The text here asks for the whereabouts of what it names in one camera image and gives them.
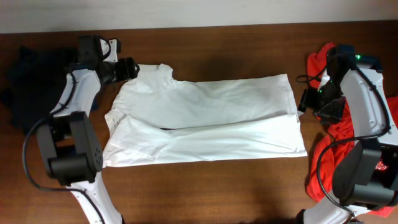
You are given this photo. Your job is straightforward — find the white t-shirt with robot print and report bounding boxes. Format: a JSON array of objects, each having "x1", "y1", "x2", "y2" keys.
[{"x1": 103, "y1": 64, "x2": 307, "y2": 167}]

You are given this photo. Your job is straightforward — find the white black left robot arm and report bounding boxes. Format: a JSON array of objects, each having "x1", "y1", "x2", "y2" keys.
[{"x1": 22, "y1": 35, "x2": 140, "y2": 223}]

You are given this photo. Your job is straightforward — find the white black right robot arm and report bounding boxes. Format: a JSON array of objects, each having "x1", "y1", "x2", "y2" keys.
[{"x1": 295, "y1": 44, "x2": 397, "y2": 223}]

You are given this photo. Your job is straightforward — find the black folded clothes pile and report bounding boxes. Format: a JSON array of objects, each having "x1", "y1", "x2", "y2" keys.
[{"x1": 1, "y1": 45, "x2": 78, "y2": 134}]

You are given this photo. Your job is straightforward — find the red t-shirt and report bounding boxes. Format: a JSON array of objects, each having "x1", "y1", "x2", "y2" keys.
[{"x1": 306, "y1": 43, "x2": 397, "y2": 215}]

